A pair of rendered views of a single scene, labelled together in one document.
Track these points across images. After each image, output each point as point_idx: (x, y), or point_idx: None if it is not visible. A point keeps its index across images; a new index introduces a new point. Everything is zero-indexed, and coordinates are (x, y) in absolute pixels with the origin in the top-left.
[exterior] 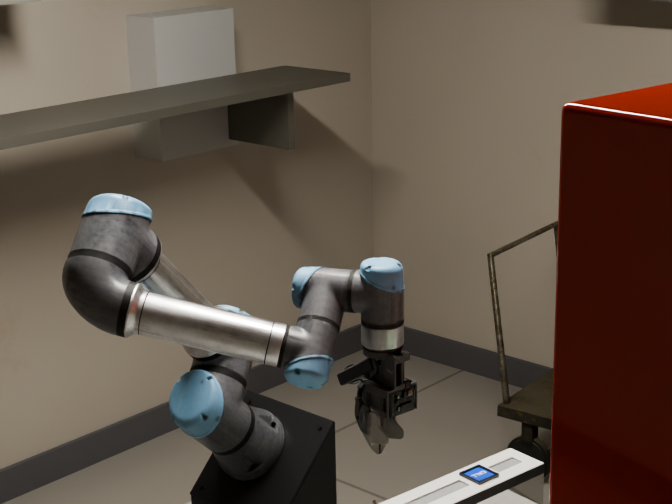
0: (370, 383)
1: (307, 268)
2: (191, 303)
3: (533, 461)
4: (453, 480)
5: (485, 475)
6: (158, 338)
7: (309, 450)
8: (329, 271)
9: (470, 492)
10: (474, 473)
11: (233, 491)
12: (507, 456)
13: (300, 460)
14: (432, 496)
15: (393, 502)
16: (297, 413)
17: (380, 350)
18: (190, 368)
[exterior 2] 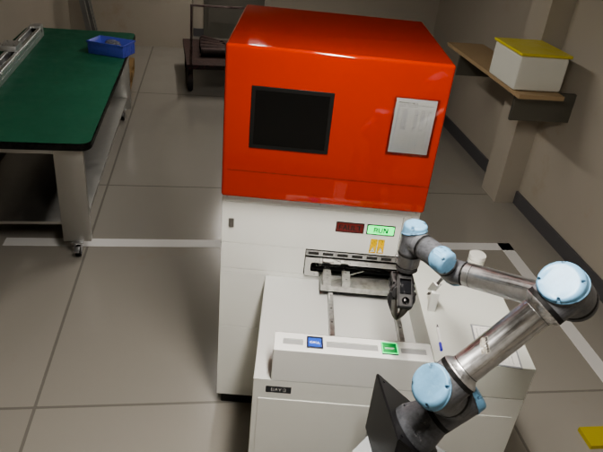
0: (413, 281)
1: (446, 249)
2: (518, 276)
3: (278, 334)
4: (329, 348)
5: (313, 339)
6: None
7: (393, 389)
8: (438, 242)
9: (332, 337)
10: (316, 343)
11: None
12: (284, 344)
13: (397, 395)
14: (349, 347)
15: (372, 353)
16: (387, 397)
17: (415, 259)
18: (467, 399)
